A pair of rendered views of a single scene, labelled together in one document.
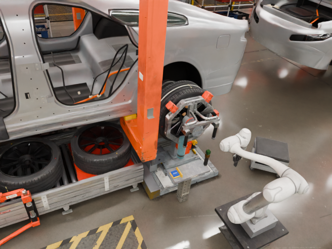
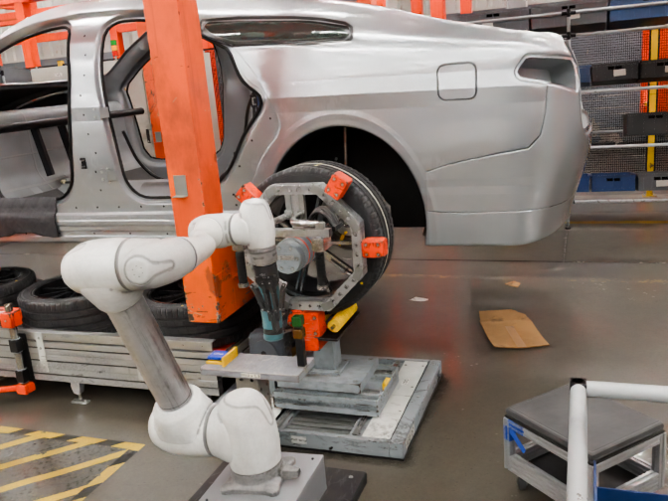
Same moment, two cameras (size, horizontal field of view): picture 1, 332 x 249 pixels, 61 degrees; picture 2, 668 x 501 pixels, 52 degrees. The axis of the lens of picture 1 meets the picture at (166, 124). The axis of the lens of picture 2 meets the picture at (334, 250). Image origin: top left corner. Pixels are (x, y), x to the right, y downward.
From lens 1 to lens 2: 2.77 m
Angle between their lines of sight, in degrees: 50
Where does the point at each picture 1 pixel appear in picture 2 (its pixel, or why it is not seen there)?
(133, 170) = (190, 349)
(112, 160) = (166, 316)
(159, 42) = (169, 26)
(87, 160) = not seen: hidden behind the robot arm
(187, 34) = (351, 61)
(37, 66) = (94, 112)
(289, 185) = (105, 244)
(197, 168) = (276, 366)
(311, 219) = not seen: outside the picture
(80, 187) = (93, 346)
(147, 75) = (160, 95)
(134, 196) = not seen: hidden behind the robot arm
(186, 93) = (290, 171)
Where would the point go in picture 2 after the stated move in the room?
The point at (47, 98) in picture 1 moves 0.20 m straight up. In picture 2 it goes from (105, 171) to (99, 133)
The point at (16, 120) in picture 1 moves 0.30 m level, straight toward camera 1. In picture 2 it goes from (70, 206) to (35, 218)
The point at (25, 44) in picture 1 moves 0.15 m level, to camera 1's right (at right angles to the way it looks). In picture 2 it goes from (85, 77) to (96, 75)
